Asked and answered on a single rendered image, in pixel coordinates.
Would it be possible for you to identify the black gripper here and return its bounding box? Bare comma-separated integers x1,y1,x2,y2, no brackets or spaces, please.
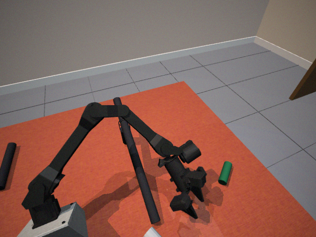
170,168,204,219

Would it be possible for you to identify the grey metal band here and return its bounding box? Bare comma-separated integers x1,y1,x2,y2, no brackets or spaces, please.
143,227,162,237

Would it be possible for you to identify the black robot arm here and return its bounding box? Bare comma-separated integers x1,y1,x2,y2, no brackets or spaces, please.
21,102,207,229

